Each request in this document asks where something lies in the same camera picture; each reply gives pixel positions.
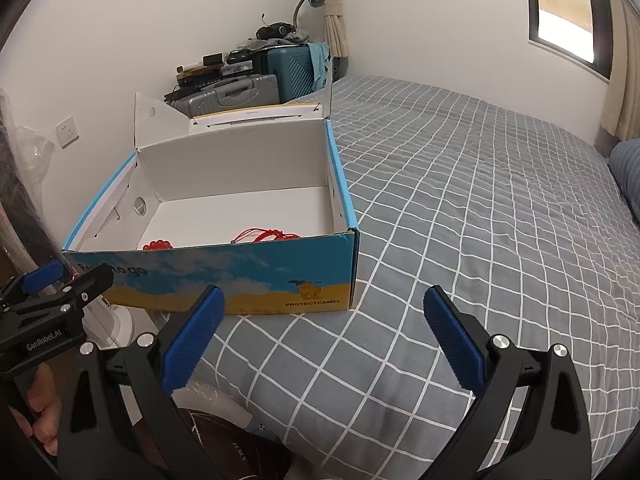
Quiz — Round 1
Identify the grey hard suitcase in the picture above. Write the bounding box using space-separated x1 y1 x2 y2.
170 74 281 117

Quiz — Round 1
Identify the person's left hand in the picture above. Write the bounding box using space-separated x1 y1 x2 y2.
10 363 64 456

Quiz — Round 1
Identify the white round stand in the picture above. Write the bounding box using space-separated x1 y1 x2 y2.
82 297 137 347

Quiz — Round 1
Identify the teal hard suitcase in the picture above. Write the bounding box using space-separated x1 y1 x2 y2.
265 44 326 103

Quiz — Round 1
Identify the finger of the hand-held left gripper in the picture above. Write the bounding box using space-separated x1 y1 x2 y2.
21 261 64 297
50 263 115 312

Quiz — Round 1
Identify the dark framed window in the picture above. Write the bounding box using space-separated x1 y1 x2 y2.
522 0 615 80

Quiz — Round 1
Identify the beige curtain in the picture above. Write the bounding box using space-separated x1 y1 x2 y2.
597 0 640 151
320 0 353 81

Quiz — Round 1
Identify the grey blue pillow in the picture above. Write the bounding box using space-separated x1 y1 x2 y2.
607 139 640 231

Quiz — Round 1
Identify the white wall socket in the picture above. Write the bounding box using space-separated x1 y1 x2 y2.
56 116 81 147

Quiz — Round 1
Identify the black gadget pile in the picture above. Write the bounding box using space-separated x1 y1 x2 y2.
256 22 311 45

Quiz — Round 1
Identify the clear plastic bag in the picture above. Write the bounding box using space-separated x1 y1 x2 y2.
15 125 55 211

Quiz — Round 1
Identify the red string bracelet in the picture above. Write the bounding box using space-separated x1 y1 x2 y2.
231 229 302 244

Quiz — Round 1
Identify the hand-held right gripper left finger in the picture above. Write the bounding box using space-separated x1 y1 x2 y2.
56 285 236 480

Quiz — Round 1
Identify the grey checked bedsheet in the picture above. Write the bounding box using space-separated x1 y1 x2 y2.
200 75 640 480

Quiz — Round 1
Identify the teal cloth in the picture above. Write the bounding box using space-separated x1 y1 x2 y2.
306 42 331 88

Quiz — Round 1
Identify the dark blurred pole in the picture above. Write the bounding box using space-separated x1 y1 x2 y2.
0 90 66 271

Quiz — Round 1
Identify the blue yellow cardboard box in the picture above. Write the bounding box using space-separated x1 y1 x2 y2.
62 55 360 316

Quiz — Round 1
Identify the dark brown bag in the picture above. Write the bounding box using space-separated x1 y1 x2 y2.
175 407 301 480

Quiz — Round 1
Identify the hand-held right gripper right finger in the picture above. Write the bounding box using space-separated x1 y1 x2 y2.
423 286 594 480

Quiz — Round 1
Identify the clear bubble wrap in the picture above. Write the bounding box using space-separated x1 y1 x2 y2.
187 360 253 433

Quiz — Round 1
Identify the stack of flat dark boxes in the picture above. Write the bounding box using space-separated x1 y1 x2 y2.
175 52 266 91

